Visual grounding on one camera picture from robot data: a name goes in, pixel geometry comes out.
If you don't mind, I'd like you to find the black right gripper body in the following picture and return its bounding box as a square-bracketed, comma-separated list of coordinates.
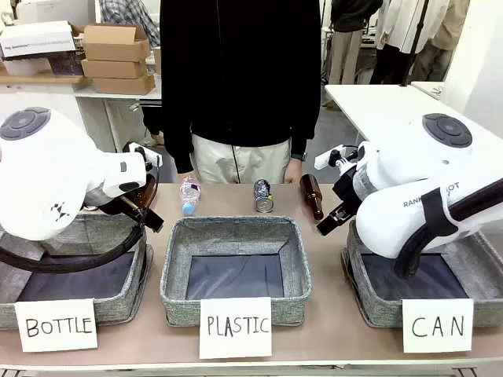
[332, 171, 363, 215]

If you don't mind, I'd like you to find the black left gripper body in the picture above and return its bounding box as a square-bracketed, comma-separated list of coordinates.
[101, 195, 139, 219]

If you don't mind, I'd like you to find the brown glass bottle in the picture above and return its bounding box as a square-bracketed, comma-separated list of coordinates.
[299, 174, 325, 221]
[133, 175, 160, 211]

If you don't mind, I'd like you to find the clear plastic bottle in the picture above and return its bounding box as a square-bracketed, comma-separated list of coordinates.
[179, 176, 203, 217]

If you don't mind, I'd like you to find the crushed metal can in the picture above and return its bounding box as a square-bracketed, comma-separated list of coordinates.
[253, 178, 275, 214]

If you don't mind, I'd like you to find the person's left forearm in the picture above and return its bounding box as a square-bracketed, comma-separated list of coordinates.
[289, 97, 321, 161]

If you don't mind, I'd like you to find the person's right forearm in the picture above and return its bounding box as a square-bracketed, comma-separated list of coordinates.
[161, 109, 195, 175]

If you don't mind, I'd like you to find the grey fabric basket for bottles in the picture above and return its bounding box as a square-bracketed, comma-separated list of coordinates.
[0, 211, 155, 330]

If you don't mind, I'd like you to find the grey fabric basket for plastic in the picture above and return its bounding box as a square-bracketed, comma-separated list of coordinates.
[159, 214, 314, 328]

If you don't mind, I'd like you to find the white paper label CAN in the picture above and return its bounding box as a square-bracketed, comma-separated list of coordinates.
[401, 298, 475, 354]

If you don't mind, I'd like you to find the grey fabric basket for cans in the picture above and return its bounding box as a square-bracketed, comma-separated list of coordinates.
[340, 219, 503, 329]

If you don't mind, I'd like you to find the person's left hand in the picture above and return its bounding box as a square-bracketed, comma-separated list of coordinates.
[283, 156, 306, 185]

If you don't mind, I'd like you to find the white side table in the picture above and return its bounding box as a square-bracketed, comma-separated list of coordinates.
[324, 83, 503, 159]

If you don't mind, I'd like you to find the closed flat cardboard box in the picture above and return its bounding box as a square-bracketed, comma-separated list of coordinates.
[80, 58, 149, 79]
[92, 74, 156, 97]

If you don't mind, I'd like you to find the white paper label PLASTIC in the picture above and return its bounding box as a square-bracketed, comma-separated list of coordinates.
[199, 297, 274, 361]

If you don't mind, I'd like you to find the white paper label BOTTLE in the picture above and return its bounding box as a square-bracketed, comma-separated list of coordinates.
[14, 298, 99, 353]

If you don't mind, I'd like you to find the purple crate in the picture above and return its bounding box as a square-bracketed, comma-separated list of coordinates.
[49, 54, 86, 77]

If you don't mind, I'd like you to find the wooden shelf board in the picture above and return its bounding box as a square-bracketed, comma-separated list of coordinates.
[0, 72, 92, 86]

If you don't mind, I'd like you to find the person in white coat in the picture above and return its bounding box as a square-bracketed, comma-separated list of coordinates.
[369, 0, 430, 86]

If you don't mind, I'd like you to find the person in dark jacket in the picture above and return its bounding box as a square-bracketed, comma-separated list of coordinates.
[327, 0, 383, 86]

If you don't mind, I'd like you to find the person in black sweater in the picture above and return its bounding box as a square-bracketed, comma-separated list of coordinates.
[159, 0, 322, 185]

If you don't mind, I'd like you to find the open cardboard box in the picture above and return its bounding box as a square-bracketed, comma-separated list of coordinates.
[81, 24, 152, 63]

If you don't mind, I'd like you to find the black tripod pole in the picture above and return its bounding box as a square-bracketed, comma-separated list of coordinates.
[398, 0, 430, 88]

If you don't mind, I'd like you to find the person in tan clothes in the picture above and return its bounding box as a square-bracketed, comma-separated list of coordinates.
[411, 0, 472, 82]

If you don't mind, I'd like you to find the person in plaid shirt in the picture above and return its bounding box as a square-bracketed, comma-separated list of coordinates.
[98, 0, 161, 49]

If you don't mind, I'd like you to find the white printed box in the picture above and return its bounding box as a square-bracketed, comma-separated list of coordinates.
[0, 20, 77, 60]

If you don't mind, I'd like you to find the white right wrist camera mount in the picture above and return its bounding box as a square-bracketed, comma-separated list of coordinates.
[314, 144, 360, 171]

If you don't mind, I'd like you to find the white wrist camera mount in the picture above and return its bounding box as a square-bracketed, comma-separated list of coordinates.
[128, 141, 163, 167]
[314, 144, 360, 171]

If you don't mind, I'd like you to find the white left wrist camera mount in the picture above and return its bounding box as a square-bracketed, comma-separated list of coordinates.
[128, 141, 163, 167]

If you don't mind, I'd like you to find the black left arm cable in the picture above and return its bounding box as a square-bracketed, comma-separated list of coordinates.
[0, 221, 148, 274]

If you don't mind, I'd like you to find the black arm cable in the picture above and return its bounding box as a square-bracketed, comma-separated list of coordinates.
[0, 221, 148, 274]
[394, 183, 503, 280]

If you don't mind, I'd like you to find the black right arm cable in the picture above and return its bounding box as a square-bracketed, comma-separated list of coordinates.
[394, 183, 503, 280]

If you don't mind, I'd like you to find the black cable strap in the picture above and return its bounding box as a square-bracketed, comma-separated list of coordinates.
[420, 187, 460, 236]

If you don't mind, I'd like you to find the aluminium profile table frame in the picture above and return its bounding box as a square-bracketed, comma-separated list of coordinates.
[0, 366, 503, 377]

